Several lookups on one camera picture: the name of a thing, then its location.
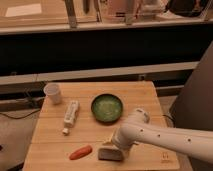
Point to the grey eraser block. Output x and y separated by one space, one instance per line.
110 154

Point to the green round bowl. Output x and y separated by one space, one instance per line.
107 108

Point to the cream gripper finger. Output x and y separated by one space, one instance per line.
108 141

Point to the white squeeze tube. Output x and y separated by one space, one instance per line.
70 116

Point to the dark robot base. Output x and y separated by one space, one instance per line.
193 109

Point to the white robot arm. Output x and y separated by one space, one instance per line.
136 128

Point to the orange toy carrot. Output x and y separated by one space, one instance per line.
81 152

